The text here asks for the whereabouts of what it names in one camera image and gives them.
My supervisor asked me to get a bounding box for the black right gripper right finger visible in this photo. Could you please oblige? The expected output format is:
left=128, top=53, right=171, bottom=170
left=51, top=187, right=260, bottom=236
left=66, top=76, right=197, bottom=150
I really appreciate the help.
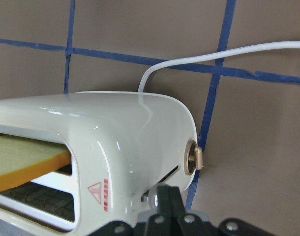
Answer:
left=168, top=186, right=186, bottom=219

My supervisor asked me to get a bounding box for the bread slice in toaster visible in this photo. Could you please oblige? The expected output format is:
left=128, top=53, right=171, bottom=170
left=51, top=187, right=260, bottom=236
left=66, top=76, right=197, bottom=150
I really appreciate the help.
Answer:
left=0, top=135, right=71, bottom=192

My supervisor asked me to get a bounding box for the white toaster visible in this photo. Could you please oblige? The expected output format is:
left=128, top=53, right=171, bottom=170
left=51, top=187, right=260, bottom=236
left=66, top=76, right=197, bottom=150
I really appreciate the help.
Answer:
left=0, top=91, right=203, bottom=236

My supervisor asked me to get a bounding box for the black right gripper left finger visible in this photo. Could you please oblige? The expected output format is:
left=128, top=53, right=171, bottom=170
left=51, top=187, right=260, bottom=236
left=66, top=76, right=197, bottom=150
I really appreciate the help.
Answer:
left=157, top=185, right=173, bottom=223

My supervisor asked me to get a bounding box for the white toaster power cable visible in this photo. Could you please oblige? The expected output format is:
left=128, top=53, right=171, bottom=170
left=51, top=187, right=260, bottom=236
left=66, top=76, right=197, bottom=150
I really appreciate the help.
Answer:
left=137, top=38, right=300, bottom=93

